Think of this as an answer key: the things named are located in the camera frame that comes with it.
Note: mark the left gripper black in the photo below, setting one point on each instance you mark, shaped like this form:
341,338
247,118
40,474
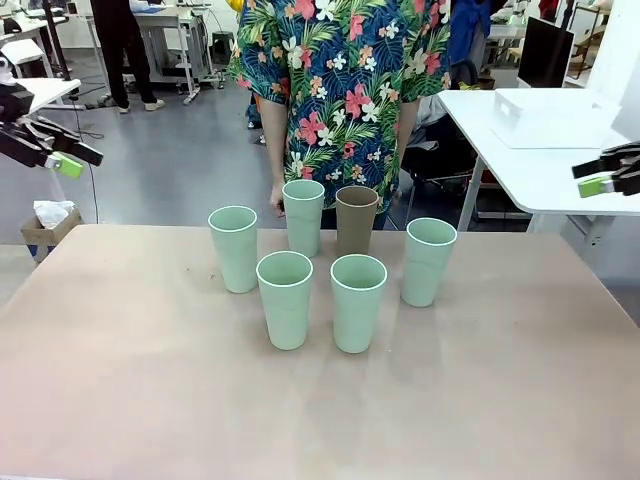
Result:
12,102

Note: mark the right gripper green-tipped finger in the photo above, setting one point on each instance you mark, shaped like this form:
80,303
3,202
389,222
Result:
622,157
595,187

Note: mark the white plastic storage basket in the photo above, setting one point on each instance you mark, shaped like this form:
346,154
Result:
545,120

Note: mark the light green plastic cup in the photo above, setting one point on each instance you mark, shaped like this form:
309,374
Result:
235,260
425,275
286,315
304,225
356,320

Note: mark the brown plastic cup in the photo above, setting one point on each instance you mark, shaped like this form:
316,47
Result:
356,230

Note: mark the person's right forearm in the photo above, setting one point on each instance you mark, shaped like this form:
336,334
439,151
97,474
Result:
275,145

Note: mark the person's left forearm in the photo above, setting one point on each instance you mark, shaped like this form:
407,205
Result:
406,125

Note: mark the person's right hand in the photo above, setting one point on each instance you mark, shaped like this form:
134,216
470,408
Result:
277,200

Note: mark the white desk with stand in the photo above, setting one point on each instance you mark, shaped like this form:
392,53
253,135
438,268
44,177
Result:
47,92

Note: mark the white side table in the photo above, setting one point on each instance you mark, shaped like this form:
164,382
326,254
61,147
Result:
510,175

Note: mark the brown cardboard box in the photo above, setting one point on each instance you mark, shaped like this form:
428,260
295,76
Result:
50,237

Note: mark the black stand pole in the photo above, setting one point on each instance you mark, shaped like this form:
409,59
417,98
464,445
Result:
56,40

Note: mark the bystander in black clothes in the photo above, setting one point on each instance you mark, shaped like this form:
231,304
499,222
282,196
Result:
122,50

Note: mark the black computer monitor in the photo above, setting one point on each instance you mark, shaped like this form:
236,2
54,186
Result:
545,52

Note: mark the black office chair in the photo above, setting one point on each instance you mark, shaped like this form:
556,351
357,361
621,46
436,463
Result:
440,165

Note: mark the grey metal workbench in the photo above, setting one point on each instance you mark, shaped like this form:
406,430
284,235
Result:
175,30

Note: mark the blue hanging jacket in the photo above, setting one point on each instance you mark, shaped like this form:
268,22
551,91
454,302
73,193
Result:
470,30

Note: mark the person in floral shirt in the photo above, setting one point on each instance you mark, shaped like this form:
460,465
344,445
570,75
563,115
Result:
340,90

